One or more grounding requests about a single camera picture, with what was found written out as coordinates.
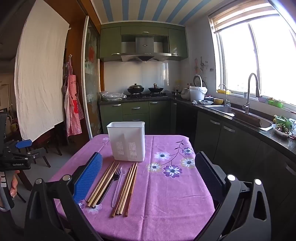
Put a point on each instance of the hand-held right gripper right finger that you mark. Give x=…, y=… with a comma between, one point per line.
x=208, y=171

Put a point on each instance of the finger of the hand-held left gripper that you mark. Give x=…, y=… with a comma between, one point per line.
x=23, y=143
x=34, y=153

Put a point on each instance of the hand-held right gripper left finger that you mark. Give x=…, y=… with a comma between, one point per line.
x=89, y=178

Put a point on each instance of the black plastic fork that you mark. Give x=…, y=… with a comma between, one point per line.
x=118, y=175

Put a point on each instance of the clear plastic spoon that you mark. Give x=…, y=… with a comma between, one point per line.
x=115, y=197

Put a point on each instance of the white plastic utensil holder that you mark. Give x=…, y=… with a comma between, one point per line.
x=126, y=139

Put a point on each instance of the person's left hand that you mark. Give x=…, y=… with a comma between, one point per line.
x=13, y=185

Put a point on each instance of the dark wooden chair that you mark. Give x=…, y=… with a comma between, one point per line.
x=49, y=143

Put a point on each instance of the yellow mug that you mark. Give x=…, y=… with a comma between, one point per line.
x=13, y=127

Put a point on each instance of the dark base cabinet row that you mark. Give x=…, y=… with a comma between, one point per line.
x=235, y=143

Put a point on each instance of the purple floral tablecloth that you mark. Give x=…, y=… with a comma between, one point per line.
x=166, y=199

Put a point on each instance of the steel sink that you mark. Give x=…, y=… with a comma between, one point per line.
x=219, y=109

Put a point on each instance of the red checked apron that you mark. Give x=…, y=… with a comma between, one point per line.
x=72, y=102

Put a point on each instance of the brown cutting board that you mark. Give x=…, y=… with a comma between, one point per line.
x=246, y=118

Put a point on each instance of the small white bowl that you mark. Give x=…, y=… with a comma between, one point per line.
x=205, y=102

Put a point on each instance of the black kitchen countertop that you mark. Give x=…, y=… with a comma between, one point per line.
x=268, y=135

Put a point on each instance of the crumpled foil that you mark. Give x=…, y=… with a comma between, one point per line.
x=194, y=102

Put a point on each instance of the yellow bowl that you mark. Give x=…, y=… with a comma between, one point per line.
x=218, y=101

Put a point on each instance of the white hanging cloth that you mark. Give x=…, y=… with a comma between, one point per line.
x=41, y=69

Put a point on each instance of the white plastic bucket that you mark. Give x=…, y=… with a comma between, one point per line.
x=197, y=93

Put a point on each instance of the green base cabinet with drawers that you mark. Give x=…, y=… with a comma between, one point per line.
x=135, y=113

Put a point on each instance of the small steel faucet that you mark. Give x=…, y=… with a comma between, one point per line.
x=225, y=92

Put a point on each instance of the white rice cooker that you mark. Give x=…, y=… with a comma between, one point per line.
x=185, y=93

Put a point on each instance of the yellow tray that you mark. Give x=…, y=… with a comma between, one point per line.
x=223, y=91

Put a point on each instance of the white bowl with food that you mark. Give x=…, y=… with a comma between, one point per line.
x=281, y=131

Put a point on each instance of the tall steel faucet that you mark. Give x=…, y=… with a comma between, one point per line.
x=248, y=92

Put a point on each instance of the oil bottles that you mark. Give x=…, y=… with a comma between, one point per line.
x=178, y=87

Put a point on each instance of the green basket with vegetables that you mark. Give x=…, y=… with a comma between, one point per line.
x=283, y=120

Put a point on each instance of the glass sliding door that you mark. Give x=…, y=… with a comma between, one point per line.
x=92, y=81

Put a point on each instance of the green plastic container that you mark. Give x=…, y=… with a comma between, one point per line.
x=275, y=103

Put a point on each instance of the black gas stove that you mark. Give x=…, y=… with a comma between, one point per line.
x=146, y=95

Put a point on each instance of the black wok with lid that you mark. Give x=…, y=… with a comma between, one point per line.
x=136, y=88

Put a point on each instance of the kitchen window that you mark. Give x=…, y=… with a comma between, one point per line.
x=238, y=64

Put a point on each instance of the steel range hood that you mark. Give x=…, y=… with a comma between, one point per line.
x=144, y=49

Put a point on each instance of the striped roller blind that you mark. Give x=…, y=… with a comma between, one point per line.
x=233, y=16

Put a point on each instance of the green wall cabinets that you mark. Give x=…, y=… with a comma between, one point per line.
x=178, y=41

